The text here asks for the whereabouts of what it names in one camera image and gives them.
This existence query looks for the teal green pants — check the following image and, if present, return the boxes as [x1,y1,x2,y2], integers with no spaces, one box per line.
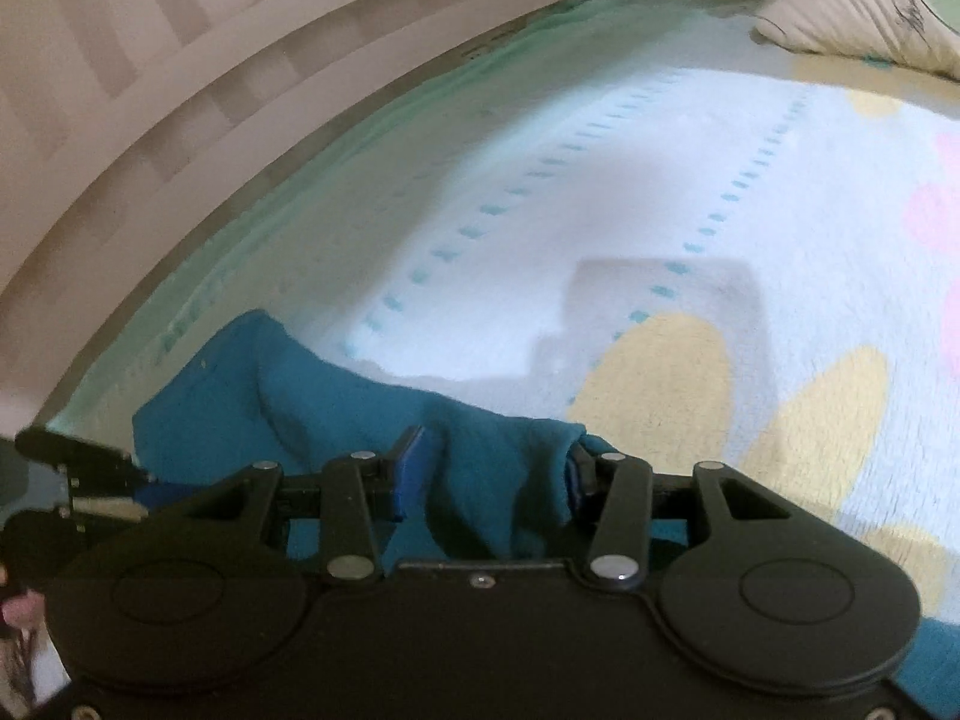
[133,312,958,718]

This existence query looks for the person's left hand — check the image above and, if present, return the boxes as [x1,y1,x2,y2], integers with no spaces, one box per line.
[0,566,46,639]

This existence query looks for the floral bed sheet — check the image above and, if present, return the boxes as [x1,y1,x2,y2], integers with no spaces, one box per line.
[53,0,958,621]

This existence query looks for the lower leaf print pillow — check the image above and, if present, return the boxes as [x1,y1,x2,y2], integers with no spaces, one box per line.
[755,0,958,80]

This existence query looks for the beige slatted bed frame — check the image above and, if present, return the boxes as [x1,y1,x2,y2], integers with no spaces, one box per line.
[2,0,558,433]

